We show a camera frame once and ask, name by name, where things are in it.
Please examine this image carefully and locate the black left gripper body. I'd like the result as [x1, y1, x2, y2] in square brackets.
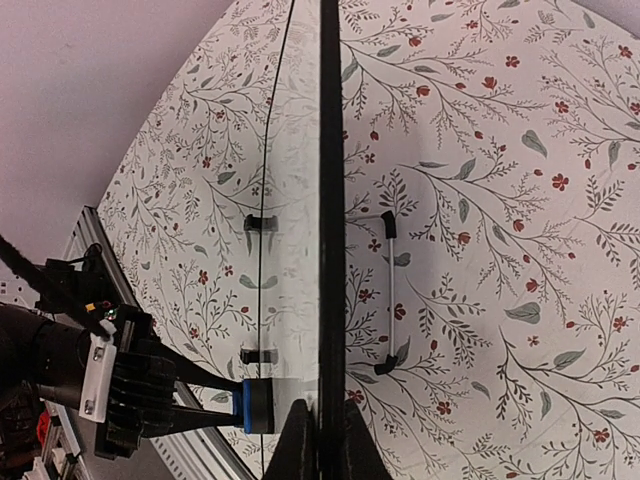
[102, 340, 175, 458]

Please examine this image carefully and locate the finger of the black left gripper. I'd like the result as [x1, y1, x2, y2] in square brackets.
[170, 357, 240, 392]
[149, 405, 240, 438]

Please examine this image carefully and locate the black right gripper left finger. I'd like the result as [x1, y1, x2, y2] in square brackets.
[262, 399, 316, 480]

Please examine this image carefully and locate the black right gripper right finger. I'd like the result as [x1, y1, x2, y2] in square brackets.
[343, 400, 390, 480]

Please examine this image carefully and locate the blue whiteboard eraser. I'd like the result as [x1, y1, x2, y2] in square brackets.
[232, 378, 275, 434]

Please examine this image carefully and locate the white whiteboard black frame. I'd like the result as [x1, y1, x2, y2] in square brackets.
[258, 1, 345, 479]

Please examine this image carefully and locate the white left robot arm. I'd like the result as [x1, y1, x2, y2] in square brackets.
[1, 304, 244, 460]

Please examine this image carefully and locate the metal whiteboard stand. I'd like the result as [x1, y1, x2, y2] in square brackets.
[347, 210, 399, 376]

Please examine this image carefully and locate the floral patterned table mat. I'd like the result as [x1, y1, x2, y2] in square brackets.
[97, 1, 639, 479]

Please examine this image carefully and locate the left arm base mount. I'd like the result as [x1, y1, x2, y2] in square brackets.
[37, 243, 154, 351]

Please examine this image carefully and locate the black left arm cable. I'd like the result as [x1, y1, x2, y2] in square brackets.
[0, 233, 109, 336]

